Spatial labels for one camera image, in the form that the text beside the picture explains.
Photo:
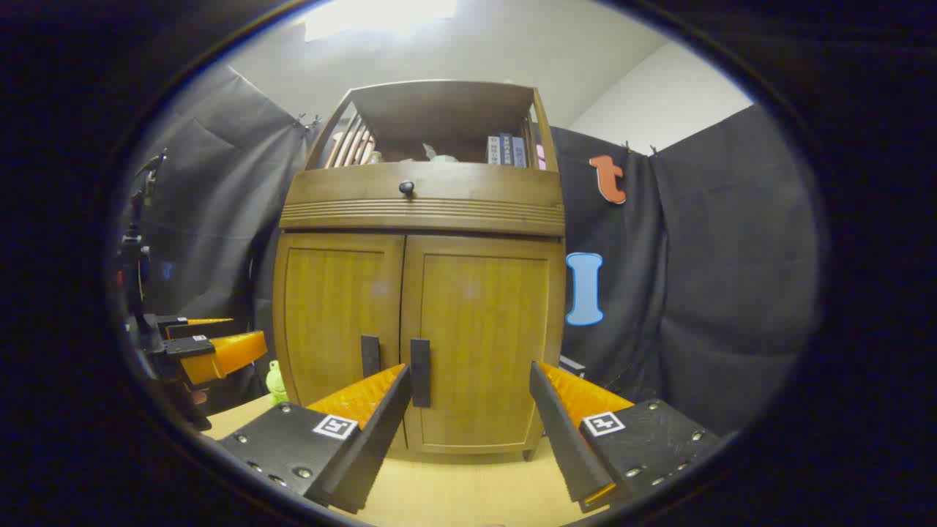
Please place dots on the white cup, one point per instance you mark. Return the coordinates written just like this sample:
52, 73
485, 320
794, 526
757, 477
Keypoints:
439, 155

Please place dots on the black backdrop cloth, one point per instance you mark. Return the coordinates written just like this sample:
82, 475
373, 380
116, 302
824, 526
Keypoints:
717, 278

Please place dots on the grey book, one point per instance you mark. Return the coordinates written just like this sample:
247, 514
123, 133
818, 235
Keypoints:
519, 151
494, 150

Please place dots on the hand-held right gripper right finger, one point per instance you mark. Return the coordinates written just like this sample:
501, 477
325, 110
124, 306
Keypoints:
567, 439

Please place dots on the wooden drawer with black knob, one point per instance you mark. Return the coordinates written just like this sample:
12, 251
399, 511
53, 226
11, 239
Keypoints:
476, 192

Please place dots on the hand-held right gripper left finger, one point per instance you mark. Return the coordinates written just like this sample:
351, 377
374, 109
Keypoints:
373, 446

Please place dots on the black book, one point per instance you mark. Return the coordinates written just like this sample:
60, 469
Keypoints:
572, 366

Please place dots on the silver cup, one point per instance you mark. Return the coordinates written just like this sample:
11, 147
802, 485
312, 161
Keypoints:
374, 157

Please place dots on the wooden double-door shoe cabinet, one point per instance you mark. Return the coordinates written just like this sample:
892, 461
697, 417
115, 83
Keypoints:
439, 110

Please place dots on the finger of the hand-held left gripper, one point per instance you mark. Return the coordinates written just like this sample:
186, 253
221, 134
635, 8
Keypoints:
234, 353
212, 323

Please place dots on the wooden shoe cabinet door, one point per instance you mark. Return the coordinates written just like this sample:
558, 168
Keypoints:
329, 307
483, 329

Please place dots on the green toy frog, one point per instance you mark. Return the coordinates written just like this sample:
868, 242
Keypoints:
276, 380

